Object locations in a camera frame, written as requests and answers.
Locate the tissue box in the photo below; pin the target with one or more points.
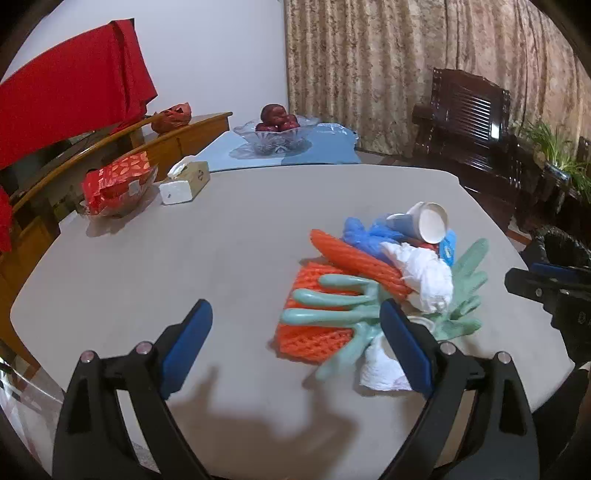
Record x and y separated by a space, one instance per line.
184 184

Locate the white tissue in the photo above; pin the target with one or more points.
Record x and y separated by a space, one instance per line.
427 274
381 367

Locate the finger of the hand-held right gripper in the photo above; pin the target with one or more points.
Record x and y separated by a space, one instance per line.
554 269
526 284

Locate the wooden sideboard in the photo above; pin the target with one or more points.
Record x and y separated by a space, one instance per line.
37 235

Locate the red plastic bag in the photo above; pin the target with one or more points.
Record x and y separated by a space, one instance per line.
173 117

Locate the green potted plant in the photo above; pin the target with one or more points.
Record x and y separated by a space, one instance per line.
554 147

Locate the green rubber glove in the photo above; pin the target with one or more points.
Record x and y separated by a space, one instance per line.
332 318
466 272

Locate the red patterned snack packet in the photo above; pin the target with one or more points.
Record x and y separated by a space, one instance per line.
117 182

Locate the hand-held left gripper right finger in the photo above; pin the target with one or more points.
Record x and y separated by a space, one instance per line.
406 350

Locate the dark wooden armchair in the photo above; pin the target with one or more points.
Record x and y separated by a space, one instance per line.
466 124

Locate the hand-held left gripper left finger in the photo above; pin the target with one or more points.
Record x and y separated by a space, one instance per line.
189 346

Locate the blue squeeze pouch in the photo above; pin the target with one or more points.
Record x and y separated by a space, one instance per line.
448 247

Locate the glass fruit bowl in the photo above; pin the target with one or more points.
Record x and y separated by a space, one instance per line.
277 138

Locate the small glass bowl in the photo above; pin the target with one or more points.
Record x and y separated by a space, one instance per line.
127 203

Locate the crushed blue white paper cup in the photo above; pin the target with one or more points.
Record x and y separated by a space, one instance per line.
414 209

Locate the black trash bin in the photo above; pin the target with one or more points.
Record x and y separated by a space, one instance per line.
561 244

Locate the small red cloth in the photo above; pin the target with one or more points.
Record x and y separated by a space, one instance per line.
3 221

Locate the large red cloth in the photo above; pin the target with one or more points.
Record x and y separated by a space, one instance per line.
69 87

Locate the beige patterned curtain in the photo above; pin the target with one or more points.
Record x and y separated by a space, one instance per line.
392 60

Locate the blue plastic bag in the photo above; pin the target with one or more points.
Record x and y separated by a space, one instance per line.
367 233

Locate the long orange foam net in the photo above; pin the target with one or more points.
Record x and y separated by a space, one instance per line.
355 258

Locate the red apple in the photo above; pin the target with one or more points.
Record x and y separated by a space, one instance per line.
273 113
263 126
291 123

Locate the blue tablecloth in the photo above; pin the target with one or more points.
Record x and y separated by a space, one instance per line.
323 150

